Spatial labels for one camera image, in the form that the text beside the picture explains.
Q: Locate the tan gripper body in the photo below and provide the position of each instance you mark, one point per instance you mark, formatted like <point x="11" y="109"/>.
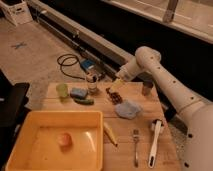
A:
<point x="118" y="83"/>

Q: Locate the white cardboard box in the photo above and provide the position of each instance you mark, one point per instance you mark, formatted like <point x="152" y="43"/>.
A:
<point x="17" y="14"/>

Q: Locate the green cucumber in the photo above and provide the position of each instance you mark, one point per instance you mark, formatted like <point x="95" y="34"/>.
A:
<point x="84" y="101"/>

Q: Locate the silver metal fork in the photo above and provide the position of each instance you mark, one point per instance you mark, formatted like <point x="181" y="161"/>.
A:
<point x="136" y="140"/>

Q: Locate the black chair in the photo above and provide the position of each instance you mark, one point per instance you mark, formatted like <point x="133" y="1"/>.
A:
<point x="12" y="111"/>

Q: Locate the green plastic cup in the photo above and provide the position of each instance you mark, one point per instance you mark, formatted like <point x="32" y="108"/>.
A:
<point x="62" y="90"/>

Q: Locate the blue power tool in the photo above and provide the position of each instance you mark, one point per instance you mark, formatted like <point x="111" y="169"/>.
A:
<point x="90" y="67"/>

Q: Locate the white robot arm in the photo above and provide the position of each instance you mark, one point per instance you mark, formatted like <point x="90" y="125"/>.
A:
<point x="194" y="110"/>

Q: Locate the wooden table board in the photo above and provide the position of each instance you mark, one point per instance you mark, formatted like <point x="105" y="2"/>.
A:
<point x="121" y="158"/>

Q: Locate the blue sponge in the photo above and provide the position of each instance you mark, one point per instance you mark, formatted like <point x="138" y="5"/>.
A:
<point x="78" y="93"/>

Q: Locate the pink peach fruit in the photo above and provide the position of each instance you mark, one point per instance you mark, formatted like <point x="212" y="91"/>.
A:
<point x="64" y="140"/>

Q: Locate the light blue crumpled cloth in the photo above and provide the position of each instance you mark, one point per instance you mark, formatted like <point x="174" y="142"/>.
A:
<point x="128" y="109"/>

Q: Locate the yellow plastic tray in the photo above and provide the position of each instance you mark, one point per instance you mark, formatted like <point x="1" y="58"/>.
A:
<point x="37" y="149"/>

